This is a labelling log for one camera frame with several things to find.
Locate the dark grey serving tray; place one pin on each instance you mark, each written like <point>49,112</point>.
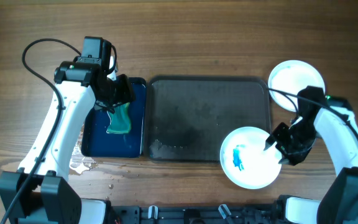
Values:
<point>188,117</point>

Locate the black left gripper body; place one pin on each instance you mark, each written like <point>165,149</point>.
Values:
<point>119,91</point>

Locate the green yellow sponge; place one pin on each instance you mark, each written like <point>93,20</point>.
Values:
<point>120,122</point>

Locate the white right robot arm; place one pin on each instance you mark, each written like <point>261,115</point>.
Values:
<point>332,119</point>

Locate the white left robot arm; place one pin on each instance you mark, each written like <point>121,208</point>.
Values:
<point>38,191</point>

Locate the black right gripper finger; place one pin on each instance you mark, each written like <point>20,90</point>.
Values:
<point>284,161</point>
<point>269,142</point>

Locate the white plate with blue stain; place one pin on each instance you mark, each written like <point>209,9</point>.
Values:
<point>245,160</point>

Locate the black water tray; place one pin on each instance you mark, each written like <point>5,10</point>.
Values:
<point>97,142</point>

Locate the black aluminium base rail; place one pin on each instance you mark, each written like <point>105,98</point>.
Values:
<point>249,214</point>

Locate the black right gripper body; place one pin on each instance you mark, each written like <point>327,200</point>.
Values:
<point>293,142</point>

